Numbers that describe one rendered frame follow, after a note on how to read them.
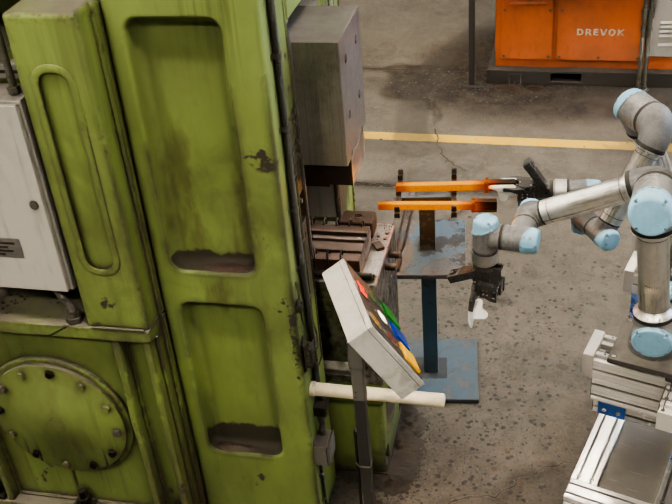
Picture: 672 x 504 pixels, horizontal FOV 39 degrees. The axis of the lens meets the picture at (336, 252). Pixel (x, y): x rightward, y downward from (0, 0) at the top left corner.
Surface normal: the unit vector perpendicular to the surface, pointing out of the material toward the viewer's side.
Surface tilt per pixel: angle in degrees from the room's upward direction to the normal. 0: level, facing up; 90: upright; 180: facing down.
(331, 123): 90
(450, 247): 0
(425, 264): 0
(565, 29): 90
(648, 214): 83
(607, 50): 90
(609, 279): 0
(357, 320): 30
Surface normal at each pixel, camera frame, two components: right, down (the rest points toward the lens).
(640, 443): -0.07, -0.83
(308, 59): -0.21, 0.55
